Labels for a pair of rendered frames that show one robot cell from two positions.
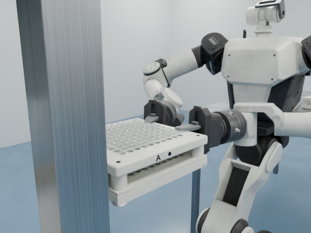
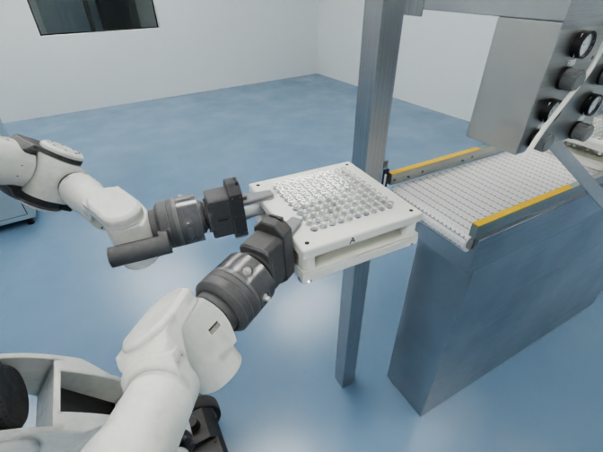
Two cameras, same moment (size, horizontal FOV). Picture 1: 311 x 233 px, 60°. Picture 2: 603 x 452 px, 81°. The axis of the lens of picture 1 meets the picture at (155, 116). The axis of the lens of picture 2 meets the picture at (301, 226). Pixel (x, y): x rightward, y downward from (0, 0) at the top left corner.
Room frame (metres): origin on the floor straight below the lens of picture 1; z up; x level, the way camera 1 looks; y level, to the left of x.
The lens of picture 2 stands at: (1.15, 0.17, 1.40)
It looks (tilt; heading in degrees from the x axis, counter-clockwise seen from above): 35 degrees down; 197
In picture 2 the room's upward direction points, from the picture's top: 1 degrees counter-clockwise
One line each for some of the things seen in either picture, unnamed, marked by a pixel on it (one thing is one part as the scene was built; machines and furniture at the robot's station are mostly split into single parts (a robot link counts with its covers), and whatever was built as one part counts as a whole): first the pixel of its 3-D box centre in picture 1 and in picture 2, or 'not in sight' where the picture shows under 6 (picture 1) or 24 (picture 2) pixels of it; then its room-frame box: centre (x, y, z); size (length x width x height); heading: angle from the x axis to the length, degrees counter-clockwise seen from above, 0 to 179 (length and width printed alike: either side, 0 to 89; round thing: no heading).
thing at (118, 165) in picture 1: (129, 139); (329, 201); (0.57, 0.06, 1.05); 0.25 x 0.24 x 0.02; 43
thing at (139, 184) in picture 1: (130, 160); (328, 221); (0.57, 0.06, 1.00); 0.24 x 0.24 x 0.02; 43
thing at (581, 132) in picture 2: not in sight; (582, 129); (0.40, 0.49, 1.17); 0.03 x 0.03 x 0.04; 45
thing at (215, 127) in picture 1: (213, 129); (210, 213); (0.67, -0.15, 1.04); 0.12 x 0.10 x 0.13; 127
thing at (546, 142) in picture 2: not in sight; (542, 138); (0.49, 0.40, 1.18); 0.03 x 0.03 x 0.05; 45
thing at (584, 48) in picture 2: not in sight; (582, 44); (0.47, 0.41, 1.32); 0.04 x 0.01 x 0.04; 135
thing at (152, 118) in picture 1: (150, 118); (287, 227); (0.70, 0.01, 1.07); 0.06 x 0.03 x 0.02; 167
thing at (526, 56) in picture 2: not in sight; (547, 80); (0.39, 0.40, 1.25); 0.22 x 0.11 x 0.20; 135
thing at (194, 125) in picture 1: (187, 125); (256, 195); (0.62, -0.08, 1.07); 0.06 x 0.03 x 0.02; 127
